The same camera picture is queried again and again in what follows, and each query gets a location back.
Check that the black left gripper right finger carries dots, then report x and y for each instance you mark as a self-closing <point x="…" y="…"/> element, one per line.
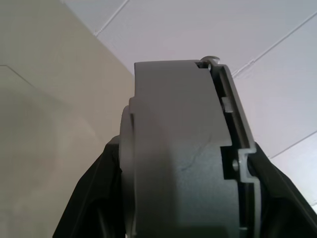
<point x="287" y="210"/>

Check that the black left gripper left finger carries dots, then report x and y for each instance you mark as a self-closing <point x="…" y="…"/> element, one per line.
<point x="91" y="198"/>

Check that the silver motor housing copper windings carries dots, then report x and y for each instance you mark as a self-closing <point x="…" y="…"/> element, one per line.
<point x="173" y="148"/>

